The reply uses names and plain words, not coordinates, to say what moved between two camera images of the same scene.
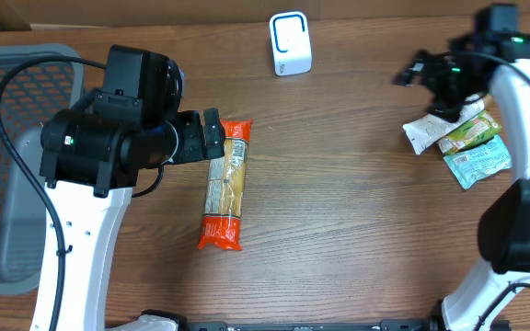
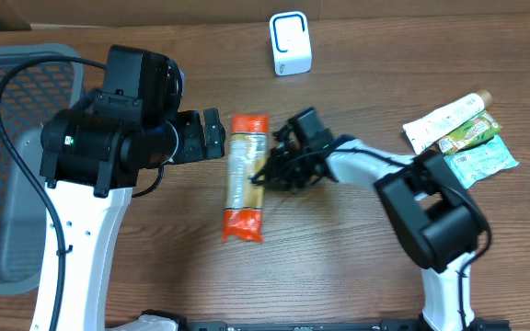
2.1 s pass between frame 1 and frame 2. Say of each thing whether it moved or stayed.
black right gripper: moved
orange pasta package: moved
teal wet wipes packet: stayed
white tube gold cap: stayed
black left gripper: stayed
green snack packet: stayed
